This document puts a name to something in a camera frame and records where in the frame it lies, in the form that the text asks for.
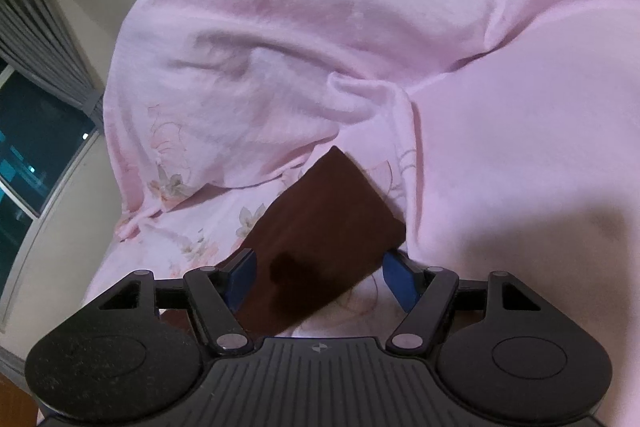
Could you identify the grey curtain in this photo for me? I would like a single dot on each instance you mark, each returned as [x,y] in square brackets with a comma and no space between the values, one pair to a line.
[42,32]

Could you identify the pink blanket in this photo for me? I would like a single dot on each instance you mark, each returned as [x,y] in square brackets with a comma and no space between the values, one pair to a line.
[280,52]

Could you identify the pink floral bed sheet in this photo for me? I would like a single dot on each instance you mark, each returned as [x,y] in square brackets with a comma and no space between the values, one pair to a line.
[525,167]

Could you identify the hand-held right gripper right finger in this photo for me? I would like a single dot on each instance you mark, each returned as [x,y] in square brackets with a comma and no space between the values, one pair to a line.
[400,279]

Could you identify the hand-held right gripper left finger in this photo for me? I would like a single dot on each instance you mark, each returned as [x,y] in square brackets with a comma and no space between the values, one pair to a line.
[243,274]

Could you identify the window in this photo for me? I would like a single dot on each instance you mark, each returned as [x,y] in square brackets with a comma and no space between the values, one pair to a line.
[35,142]

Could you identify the dark brown small cloth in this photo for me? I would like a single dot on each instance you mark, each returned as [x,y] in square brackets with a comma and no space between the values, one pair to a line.
[320,247]

